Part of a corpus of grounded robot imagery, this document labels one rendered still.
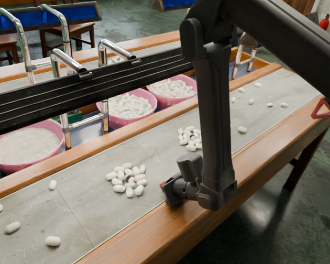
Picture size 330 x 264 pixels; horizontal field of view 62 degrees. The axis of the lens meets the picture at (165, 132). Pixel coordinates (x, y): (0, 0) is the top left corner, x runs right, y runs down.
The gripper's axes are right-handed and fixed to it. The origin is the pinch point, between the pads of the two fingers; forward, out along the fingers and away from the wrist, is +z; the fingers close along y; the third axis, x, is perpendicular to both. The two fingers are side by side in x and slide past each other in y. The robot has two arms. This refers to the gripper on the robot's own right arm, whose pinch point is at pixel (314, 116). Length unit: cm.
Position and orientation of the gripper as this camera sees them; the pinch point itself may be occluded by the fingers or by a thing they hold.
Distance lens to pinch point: 93.7
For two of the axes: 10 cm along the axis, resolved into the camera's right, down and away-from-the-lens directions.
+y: -7.2, 3.7, -5.8
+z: -3.9, 4.8, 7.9
